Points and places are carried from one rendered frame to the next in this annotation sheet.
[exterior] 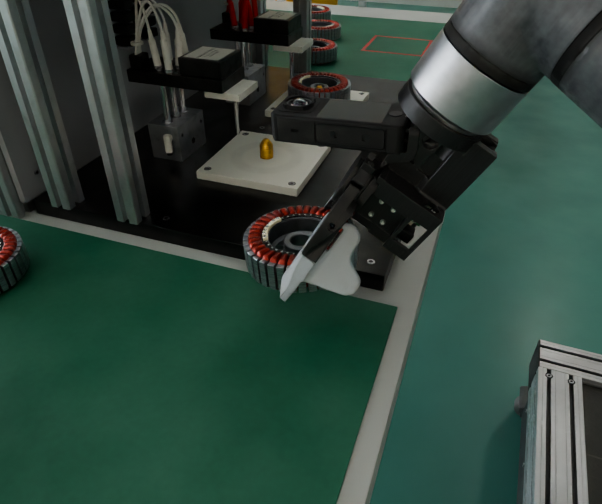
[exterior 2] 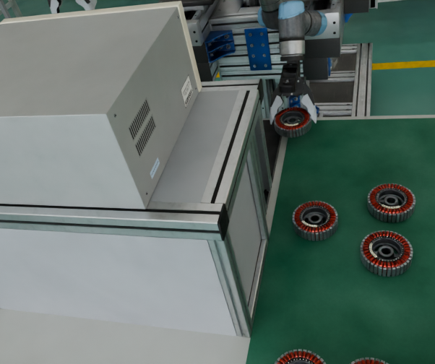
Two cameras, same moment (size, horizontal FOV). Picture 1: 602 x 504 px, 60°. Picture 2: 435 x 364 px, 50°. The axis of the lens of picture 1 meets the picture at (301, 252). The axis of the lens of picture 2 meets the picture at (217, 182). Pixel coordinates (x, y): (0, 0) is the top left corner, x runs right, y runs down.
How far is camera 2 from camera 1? 1.42 m
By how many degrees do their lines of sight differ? 65
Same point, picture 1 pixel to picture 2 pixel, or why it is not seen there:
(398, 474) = not seen: hidden behind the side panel
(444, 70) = (301, 45)
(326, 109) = (289, 76)
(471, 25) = (300, 34)
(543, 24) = (306, 25)
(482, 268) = not seen: hidden behind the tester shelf
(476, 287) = not seen: hidden behind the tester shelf
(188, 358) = (331, 153)
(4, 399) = (365, 183)
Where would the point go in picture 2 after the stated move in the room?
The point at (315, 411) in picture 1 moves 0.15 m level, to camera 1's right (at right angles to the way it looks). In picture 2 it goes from (338, 126) to (324, 102)
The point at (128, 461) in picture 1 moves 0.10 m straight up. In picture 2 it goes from (369, 152) to (371, 123)
